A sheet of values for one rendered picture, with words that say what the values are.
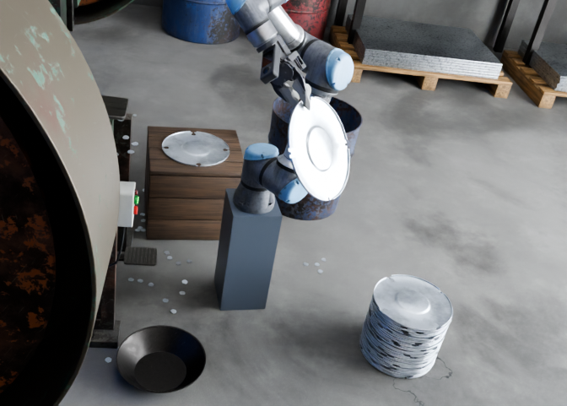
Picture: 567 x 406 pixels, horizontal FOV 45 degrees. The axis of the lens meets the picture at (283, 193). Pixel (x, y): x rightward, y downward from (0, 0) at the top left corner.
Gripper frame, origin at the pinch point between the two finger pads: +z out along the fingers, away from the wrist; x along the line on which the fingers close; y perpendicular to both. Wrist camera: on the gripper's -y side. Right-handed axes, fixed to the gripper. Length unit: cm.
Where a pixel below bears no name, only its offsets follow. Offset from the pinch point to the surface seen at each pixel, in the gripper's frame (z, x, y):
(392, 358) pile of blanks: 98, 37, 23
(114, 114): -27, 63, 6
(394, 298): 82, 30, 36
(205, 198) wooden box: 22, 94, 57
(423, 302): 89, 23, 39
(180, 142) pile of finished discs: -2, 100, 71
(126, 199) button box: -3, 65, -10
